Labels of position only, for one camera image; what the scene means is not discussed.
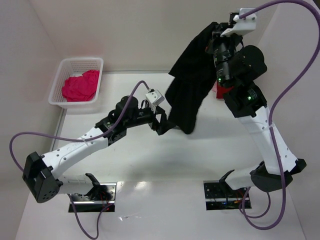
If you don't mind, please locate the white plastic basket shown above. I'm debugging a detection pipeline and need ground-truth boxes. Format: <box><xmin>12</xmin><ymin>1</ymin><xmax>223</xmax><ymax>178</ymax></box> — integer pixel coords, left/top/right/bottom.
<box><xmin>48</xmin><ymin>57</ymin><xmax>104</xmax><ymax>109</ymax></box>

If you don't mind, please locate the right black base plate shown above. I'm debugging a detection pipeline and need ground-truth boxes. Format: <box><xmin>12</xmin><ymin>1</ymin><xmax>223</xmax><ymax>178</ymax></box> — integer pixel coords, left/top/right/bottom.
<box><xmin>203</xmin><ymin>181</ymin><xmax>247</xmax><ymax>211</ymax></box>

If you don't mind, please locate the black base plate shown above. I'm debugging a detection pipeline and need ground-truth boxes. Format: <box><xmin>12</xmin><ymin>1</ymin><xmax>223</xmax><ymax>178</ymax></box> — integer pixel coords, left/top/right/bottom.
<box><xmin>71</xmin><ymin>182</ymin><xmax>117</xmax><ymax>213</ymax></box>
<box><xmin>203</xmin><ymin>181</ymin><xmax>247</xmax><ymax>211</ymax></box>

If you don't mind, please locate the magenta t shirt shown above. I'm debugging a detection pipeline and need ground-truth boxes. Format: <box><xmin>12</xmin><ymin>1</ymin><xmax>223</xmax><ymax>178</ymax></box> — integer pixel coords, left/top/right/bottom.
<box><xmin>61</xmin><ymin>70</ymin><xmax>100</xmax><ymax>102</ymax></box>

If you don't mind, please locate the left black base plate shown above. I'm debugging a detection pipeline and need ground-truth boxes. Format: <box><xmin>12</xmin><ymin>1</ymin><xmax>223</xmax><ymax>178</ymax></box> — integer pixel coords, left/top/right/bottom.
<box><xmin>71</xmin><ymin>182</ymin><xmax>117</xmax><ymax>213</ymax></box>

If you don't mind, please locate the black t shirt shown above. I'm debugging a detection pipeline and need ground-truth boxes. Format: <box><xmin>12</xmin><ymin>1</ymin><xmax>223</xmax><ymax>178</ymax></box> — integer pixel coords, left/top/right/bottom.
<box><xmin>165</xmin><ymin>22</ymin><xmax>218</xmax><ymax>135</ymax></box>

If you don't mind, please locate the folded red t shirt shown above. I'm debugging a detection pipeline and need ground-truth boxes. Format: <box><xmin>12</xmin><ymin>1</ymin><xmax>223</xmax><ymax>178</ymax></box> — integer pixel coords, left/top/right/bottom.
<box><xmin>216</xmin><ymin>83</ymin><xmax>233</xmax><ymax>99</ymax></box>

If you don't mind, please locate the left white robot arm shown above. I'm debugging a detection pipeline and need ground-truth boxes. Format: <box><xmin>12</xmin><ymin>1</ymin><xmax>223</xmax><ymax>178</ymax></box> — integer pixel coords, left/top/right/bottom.
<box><xmin>22</xmin><ymin>91</ymin><xmax>174</xmax><ymax>204</ymax></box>

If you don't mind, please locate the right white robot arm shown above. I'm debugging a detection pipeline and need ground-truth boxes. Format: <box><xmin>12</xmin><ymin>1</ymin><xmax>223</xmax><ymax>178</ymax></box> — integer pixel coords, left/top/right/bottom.
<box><xmin>205</xmin><ymin>22</ymin><xmax>307</xmax><ymax>193</ymax></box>

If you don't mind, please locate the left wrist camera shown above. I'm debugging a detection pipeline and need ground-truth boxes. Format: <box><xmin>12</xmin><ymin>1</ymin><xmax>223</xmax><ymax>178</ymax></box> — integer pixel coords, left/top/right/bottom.
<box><xmin>145</xmin><ymin>89</ymin><xmax>165</xmax><ymax>113</ymax></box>

